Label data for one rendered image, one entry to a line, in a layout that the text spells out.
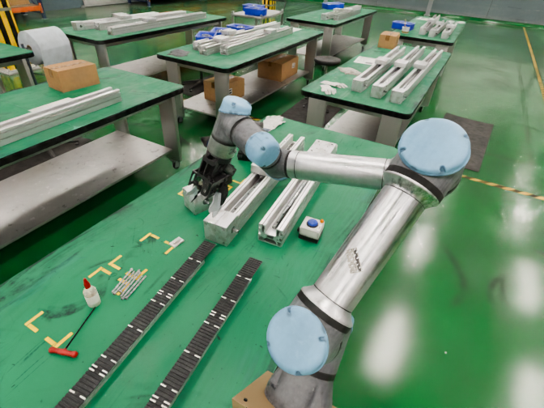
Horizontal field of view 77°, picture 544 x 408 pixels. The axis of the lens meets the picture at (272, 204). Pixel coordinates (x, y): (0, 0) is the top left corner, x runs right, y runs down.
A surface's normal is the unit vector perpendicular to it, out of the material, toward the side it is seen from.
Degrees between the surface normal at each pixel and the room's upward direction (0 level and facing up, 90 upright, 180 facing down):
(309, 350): 51
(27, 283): 0
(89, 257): 0
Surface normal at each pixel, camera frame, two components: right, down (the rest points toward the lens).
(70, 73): 0.82, 0.33
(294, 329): -0.45, -0.16
